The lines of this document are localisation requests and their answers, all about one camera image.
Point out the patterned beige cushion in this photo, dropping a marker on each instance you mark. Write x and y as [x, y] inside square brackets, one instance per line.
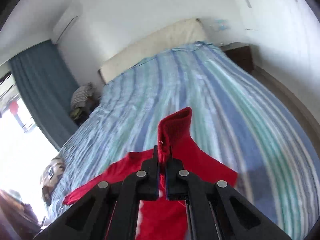
[50, 178]

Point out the red knit sweater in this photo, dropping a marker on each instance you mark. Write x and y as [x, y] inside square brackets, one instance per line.
[167, 219]

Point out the dark wooden nightstand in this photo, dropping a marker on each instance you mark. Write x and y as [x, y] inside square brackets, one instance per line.
[239, 53]

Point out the teal curtain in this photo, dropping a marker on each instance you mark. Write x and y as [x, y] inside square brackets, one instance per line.
[46, 86]

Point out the white wardrobe doors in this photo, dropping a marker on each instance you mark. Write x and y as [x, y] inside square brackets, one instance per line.
[280, 30]

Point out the cream padded headboard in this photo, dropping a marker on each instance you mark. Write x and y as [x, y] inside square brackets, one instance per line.
[172, 36]

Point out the pile of folded clothes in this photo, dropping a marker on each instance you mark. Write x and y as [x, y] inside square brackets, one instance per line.
[83, 102]

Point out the striped blue green bedspread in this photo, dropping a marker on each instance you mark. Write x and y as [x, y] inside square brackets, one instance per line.
[236, 120]

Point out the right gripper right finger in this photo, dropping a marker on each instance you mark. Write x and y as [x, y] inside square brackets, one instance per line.
[216, 210]

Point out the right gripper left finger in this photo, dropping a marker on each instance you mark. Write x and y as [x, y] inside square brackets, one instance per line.
[108, 211]

